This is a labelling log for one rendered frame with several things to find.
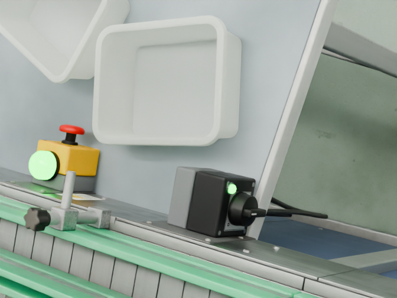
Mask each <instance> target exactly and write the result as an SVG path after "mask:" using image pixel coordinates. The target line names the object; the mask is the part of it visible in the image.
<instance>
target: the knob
mask: <svg viewBox="0 0 397 298"><path fill-rule="evenodd" d="M265 216H266V210H265V209H261V208H258V202H257V200H256V198H255V197H254V196H251V195H248V194H247V193H245V192H237V193H236V194H235V195H234V196H233V197H232V199H231V201H230V204H229V208H228V218H229V222H230V223H231V224H232V225H235V226H246V227H247V226H250V225H251V224H252V223H253V222H254V220H255V218H260V217H265Z"/></svg>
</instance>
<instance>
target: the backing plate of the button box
mask: <svg viewBox="0 0 397 298"><path fill-rule="evenodd" d="M4 182H5V183H9V184H13V185H15V186H19V187H22V188H25V189H28V190H32V191H35V192H38V193H45V194H55V193H63V192H61V191H58V190H55V189H51V188H48V187H44V186H41V185H38V184H34V183H32V182H15V181H10V182H9V181H4ZM73 193H75V194H96V193H93V192H73Z"/></svg>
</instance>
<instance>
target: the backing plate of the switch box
mask: <svg viewBox="0 0 397 298"><path fill-rule="evenodd" d="M139 223H141V224H144V225H148V226H152V227H154V228H158V229H162V230H165V231H168V232H172V233H174V234H178V235H182V236H184V237H188V238H191V239H195V240H198V241H201V242H205V243H208V244H215V243H222V242H235V241H247V240H254V239H256V238H252V237H248V236H246V235H243V236H235V237H221V238H213V237H210V236H207V235H203V234H199V233H196V232H193V231H189V230H187V229H183V228H179V227H176V226H173V225H169V224H167V221H146V222H139Z"/></svg>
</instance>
